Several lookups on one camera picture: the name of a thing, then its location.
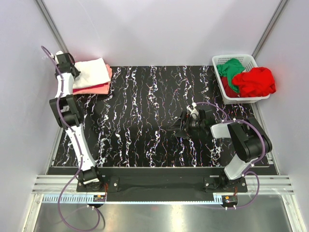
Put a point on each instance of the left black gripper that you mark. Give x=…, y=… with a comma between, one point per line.
x=77, y=73

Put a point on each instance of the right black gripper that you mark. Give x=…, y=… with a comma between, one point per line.
x=177, y=125

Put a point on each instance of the white printed t-shirt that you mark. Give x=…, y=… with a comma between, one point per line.
x=92, y=73

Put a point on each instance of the red t-shirt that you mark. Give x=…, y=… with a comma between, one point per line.
x=258, y=82

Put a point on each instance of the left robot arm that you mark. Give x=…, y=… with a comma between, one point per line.
x=69, y=117

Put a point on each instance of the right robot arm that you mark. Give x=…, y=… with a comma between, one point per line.
x=249, y=140

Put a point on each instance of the folded magenta t-shirt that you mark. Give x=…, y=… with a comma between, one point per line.
x=97, y=89

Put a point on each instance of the folded salmon pink t-shirt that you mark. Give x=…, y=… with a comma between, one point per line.
x=93, y=80

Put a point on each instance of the black marble pattern mat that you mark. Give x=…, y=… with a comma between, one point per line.
x=129, y=126

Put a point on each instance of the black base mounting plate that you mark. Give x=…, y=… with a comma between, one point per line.
x=177, y=184

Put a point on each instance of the green t-shirt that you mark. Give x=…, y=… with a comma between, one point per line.
x=229, y=70

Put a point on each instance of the white plastic laundry basket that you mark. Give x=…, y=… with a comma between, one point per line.
x=248, y=63

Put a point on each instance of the aluminium rail frame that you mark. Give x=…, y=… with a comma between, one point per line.
x=267, y=184

